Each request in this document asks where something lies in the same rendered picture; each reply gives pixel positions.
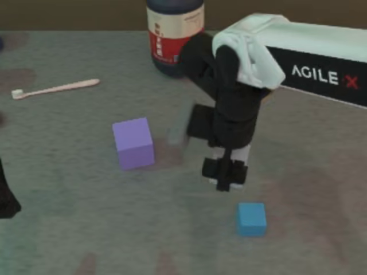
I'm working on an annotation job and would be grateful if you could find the dark bottle with red label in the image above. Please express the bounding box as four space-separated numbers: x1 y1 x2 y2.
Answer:
146 0 205 77

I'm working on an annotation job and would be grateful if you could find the purple cube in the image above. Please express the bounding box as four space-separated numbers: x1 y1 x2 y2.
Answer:
112 117 156 171

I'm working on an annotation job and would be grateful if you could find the pink toothbrush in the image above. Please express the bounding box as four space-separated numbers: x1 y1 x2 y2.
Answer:
11 78 101 100

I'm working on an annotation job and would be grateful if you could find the small blue cube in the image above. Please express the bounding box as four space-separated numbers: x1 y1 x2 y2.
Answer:
236 202 268 238

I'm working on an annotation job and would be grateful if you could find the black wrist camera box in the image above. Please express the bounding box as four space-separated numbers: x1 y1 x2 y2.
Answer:
186 104 216 142

